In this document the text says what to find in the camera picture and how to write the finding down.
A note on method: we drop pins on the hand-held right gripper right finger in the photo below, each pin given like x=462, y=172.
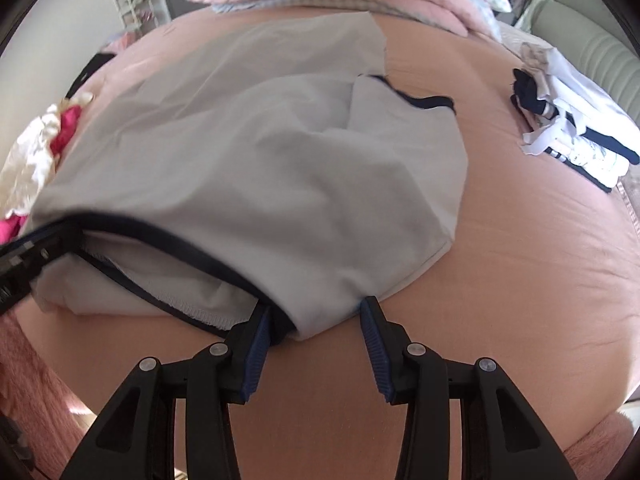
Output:
x=375, y=350

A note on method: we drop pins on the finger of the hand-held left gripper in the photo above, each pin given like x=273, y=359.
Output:
x=50, y=255

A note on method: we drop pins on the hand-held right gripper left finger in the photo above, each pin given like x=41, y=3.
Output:
x=257, y=355

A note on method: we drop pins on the light grey navy-trimmed shirt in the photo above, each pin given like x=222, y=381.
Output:
x=250, y=160

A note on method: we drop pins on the stack of folded clothes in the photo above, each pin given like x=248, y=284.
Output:
x=590, y=95

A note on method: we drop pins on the pink bed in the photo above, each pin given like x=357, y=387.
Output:
x=500, y=260

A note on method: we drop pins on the black bag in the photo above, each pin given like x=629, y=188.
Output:
x=92, y=67

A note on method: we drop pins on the white waffle blanket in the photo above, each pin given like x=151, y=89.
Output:
x=631, y=200

